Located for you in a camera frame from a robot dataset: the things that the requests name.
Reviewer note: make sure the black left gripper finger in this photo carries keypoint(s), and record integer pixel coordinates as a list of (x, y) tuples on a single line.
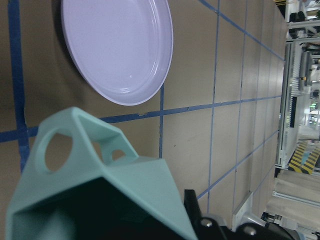
[(206, 226)]

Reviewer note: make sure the lavender round plate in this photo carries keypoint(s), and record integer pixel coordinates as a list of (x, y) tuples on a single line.
[(122, 48)]

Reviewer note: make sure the mint green faceted cup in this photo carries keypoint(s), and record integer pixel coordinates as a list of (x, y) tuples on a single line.
[(83, 180)]

